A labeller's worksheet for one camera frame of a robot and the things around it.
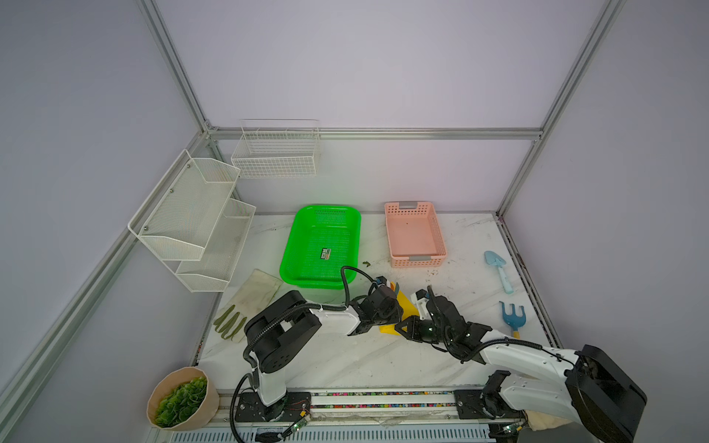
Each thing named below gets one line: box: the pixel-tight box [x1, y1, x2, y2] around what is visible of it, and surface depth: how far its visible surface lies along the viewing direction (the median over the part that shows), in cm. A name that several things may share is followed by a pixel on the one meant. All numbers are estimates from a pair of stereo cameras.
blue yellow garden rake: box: [498, 300, 528, 340], surface depth 90 cm
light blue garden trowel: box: [483, 250, 515, 295], surface depth 105 cm
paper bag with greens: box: [145, 366, 220, 432], surface depth 66 cm
